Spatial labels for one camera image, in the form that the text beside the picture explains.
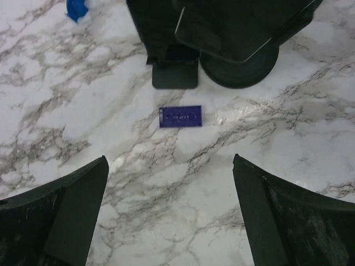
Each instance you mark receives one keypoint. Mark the black folding phone stand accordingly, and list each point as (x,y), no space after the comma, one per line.
(175,66)

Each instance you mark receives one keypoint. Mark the purple rectangular plate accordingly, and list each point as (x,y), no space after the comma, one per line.
(180,116)

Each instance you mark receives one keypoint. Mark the black smartphone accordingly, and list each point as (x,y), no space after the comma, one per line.
(236,30)

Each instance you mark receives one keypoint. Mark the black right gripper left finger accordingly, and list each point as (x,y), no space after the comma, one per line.
(53,224)

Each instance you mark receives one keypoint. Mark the blue plastic piece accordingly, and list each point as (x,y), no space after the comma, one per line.
(76,9)

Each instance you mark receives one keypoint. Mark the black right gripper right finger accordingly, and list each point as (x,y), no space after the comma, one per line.
(290,225)

